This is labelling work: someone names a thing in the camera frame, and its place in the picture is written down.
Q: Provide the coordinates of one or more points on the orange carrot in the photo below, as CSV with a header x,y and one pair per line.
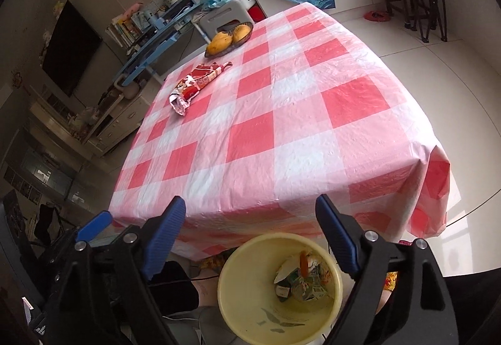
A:
x,y
303,264

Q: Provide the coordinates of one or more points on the green and white milk carton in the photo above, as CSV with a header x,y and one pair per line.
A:
x,y
309,286

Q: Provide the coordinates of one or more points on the black seat cushion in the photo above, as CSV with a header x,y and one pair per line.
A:
x,y
176,290

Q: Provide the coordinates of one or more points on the pink plush toy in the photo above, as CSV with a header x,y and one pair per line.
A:
x,y
132,10

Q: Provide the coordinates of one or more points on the cream TV stand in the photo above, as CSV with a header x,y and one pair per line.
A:
x,y
117,121

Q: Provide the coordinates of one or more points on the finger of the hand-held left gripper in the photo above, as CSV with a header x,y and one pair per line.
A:
x,y
94,225

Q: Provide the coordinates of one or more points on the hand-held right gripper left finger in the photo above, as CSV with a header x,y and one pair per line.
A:
x,y
164,239

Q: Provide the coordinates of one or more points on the small red item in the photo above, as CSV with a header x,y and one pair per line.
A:
x,y
376,15

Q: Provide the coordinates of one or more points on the glass door cabinet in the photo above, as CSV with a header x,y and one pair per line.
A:
x,y
39,172

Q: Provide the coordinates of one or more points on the black television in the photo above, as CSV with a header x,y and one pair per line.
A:
x,y
70,51

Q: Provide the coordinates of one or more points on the white storage stool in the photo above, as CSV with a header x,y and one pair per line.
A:
x,y
219,18

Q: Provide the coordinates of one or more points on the blue study desk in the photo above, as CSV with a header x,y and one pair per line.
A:
x,y
156,39

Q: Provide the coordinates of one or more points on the pink checked tablecloth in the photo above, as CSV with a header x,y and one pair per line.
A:
x,y
293,114

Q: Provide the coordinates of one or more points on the row of books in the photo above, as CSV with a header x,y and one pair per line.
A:
x,y
125,29

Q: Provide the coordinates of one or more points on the metal fruit plate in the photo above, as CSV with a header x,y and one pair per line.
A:
x,y
229,51

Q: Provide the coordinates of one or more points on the yellow plastic bin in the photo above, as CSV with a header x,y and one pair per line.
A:
x,y
250,313

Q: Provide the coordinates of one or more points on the white tissue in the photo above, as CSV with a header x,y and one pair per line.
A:
x,y
286,269

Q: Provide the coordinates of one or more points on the person's leg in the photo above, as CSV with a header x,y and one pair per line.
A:
x,y
205,292

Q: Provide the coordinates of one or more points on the red snack wrapper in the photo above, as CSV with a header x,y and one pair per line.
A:
x,y
195,84

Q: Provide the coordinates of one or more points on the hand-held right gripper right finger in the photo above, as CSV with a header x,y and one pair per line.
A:
x,y
340,239

